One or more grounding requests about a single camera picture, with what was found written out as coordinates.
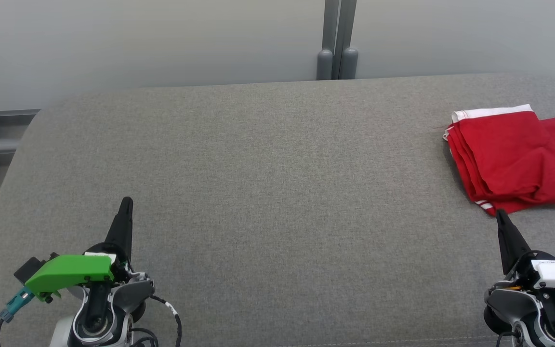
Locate red white sports shorts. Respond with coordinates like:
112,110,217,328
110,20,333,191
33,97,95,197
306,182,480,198
443,104,555,205

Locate grey partition post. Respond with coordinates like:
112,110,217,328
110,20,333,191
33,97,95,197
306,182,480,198
317,0,340,80
338,0,359,80

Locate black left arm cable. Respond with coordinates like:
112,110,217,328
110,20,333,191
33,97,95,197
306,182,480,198
127,294,183,347

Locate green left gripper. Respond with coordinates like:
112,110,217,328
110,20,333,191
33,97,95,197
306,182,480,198
25,196,134,303

